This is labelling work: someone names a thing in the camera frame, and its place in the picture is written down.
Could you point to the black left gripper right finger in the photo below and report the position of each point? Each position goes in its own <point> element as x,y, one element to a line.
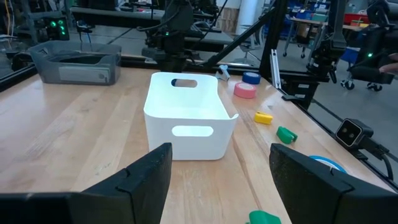
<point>311,193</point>

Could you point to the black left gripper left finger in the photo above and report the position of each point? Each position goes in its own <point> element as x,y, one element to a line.
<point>130,199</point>

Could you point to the light blue tape roll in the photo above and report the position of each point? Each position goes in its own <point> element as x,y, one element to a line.
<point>335,163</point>

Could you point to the green mini stapler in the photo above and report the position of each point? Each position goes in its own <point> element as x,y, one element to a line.
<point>264,217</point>
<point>284,135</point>

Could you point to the yellow mini stapler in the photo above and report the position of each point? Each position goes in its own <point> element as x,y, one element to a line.
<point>263,118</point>

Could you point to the pink tape roll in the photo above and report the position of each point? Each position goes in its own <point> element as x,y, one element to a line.
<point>245,91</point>

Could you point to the pale blue staple remover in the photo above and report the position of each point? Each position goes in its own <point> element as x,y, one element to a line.
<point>223,73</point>

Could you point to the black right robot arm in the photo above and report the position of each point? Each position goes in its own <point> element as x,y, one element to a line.
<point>174,46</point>

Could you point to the dark blue tape roll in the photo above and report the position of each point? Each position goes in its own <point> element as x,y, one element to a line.
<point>251,79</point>

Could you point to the white plastic bin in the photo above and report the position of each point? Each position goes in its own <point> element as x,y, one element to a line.
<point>186,146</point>

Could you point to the black office chair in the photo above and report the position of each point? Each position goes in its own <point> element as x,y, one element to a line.
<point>370,71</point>

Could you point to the person's hand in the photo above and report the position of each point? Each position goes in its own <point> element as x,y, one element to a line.
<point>390,65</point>

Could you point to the dark grey translucent bin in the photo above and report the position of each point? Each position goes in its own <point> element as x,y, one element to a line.
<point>37,62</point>

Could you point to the black computer with green lights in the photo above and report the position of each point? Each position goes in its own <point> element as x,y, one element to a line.
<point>57,29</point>

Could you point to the black table-level camera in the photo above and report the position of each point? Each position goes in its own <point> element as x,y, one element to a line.
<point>351,133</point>

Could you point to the silver aluminium bracket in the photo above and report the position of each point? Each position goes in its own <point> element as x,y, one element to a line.
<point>275,68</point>

